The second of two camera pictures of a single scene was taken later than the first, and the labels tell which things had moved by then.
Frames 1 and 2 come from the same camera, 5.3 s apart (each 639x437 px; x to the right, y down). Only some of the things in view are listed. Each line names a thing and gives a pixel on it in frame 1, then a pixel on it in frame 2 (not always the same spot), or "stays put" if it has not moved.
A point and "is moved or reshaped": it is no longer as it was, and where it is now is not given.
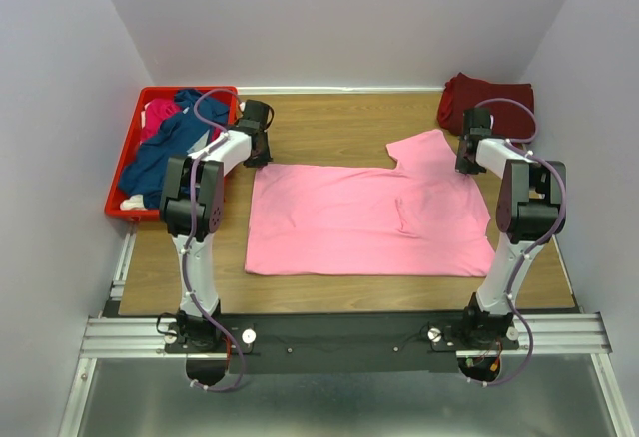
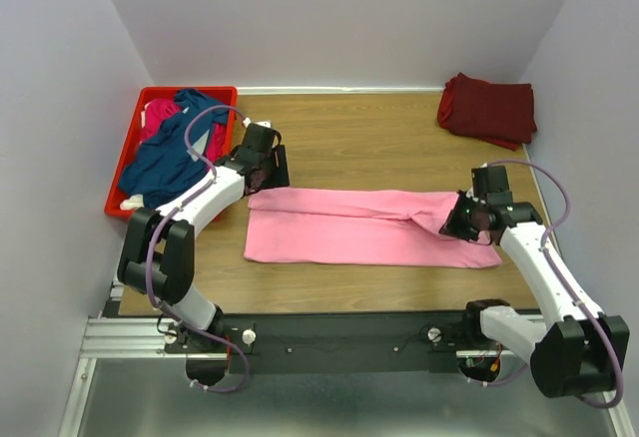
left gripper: x=264 y=159 -> x=280 y=177
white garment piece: x=135 y=202 stays put
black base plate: x=344 y=343 stays put
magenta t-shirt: x=157 y=112 stays put
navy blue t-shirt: x=177 y=137 stays put
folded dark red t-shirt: x=511 y=120 stays put
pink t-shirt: x=421 y=218 is moved or reshaped
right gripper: x=460 y=168 -> x=451 y=226
